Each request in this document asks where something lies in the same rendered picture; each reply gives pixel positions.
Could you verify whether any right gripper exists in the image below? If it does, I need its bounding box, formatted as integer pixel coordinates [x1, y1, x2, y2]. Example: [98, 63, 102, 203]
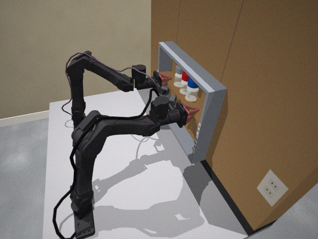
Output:
[168, 102, 199, 128]

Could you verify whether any grey rectangular rack frame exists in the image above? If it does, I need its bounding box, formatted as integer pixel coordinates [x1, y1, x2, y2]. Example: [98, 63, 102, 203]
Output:
[158, 41, 227, 164]

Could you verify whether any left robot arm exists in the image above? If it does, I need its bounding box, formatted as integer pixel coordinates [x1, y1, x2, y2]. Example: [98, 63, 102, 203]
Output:
[66, 51, 148, 130]

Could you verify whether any white bottle with red cap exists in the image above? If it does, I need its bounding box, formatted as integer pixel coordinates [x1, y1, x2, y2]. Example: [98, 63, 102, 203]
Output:
[180, 72, 190, 95]

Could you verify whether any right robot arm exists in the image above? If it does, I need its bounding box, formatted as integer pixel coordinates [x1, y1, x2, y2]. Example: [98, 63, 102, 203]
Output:
[70, 94, 177, 239]

